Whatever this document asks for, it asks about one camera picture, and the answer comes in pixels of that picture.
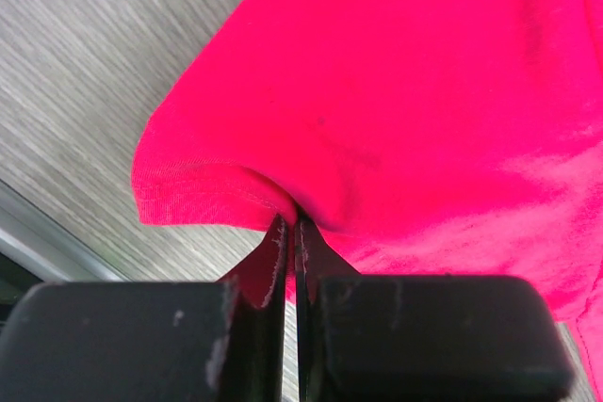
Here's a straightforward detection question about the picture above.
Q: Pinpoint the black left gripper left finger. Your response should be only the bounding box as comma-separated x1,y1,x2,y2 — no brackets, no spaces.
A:
1,217,288,401

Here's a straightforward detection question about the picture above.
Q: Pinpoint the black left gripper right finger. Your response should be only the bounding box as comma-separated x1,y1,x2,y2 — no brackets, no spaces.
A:
294,219,574,401

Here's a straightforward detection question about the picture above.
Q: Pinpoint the red t shirt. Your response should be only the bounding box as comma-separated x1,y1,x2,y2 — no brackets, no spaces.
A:
131,0,602,393

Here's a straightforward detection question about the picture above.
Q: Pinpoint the aluminium rail frame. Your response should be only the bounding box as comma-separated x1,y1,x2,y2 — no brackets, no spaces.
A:
1,183,128,307

